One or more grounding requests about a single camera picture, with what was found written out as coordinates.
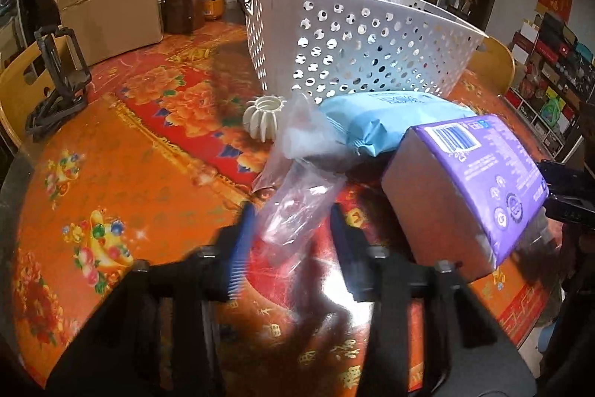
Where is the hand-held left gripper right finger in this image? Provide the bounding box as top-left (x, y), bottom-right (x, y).
top-left (328, 202), bottom-right (536, 397)

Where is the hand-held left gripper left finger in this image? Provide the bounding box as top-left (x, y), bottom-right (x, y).
top-left (46, 202), bottom-right (257, 397)

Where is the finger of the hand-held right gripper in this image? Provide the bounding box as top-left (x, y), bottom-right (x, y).
top-left (543, 193), bottom-right (595, 233)
top-left (536, 161), bottom-right (585, 196)

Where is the clear plastic bag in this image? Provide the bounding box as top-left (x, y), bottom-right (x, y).
top-left (251, 92), bottom-right (355, 250)

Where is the purple soft packet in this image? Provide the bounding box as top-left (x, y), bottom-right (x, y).
top-left (381, 114), bottom-right (550, 278)

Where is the light blue soft packet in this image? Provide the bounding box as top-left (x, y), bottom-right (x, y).
top-left (320, 90), bottom-right (479, 159)

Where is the white perforated plastic basket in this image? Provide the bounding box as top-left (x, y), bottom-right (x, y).
top-left (235, 0), bottom-right (487, 106)

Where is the shelf of boxes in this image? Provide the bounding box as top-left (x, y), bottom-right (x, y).
top-left (504, 12), bottom-right (595, 161)

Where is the person's dark clothing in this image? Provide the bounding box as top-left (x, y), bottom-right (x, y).
top-left (541, 230), bottom-right (595, 385)

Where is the red floral tablecloth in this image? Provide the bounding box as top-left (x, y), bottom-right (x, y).
top-left (8, 22), bottom-right (578, 397)

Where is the wooden chair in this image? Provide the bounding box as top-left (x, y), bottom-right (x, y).
top-left (469, 36), bottom-right (517, 98)
top-left (0, 33), bottom-right (67, 152)

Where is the orange jar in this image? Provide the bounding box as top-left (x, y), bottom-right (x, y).
top-left (200, 0), bottom-right (226, 22)

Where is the brown jar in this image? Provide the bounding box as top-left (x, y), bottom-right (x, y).
top-left (162, 0), bottom-right (206, 35)

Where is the black phone stand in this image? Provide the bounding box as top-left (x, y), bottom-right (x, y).
top-left (25, 26), bottom-right (92, 140)

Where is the open cardboard box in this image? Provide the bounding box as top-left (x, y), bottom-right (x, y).
top-left (51, 0), bottom-right (169, 68)

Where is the white ribbed plastic ring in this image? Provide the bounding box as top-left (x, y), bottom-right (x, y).
top-left (244, 95), bottom-right (286, 142)

